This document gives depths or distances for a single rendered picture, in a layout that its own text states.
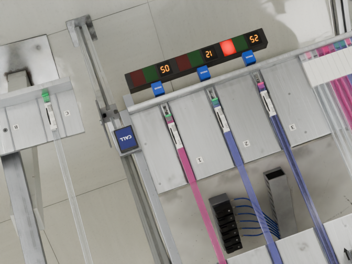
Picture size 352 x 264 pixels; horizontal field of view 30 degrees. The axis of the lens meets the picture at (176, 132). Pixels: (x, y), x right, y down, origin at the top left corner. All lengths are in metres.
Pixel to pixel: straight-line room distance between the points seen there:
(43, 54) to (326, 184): 0.97
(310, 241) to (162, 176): 0.35
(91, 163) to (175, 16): 0.60
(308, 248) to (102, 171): 1.10
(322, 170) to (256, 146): 0.41
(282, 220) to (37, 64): 0.92
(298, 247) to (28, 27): 1.14
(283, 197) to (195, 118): 0.42
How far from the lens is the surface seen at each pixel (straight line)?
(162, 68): 1.51
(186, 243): 1.82
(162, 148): 1.45
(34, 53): 2.15
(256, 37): 1.55
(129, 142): 1.41
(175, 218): 1.76
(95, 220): 2.47
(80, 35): 2.04
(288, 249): 1.43
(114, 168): 2.37
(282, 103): 1.50
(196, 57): 1.52
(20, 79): 2.10
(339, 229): 1.46
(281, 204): 1.78
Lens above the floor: 2.04
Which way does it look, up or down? 60 degrees down
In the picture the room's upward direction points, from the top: 152 degrees clockwise
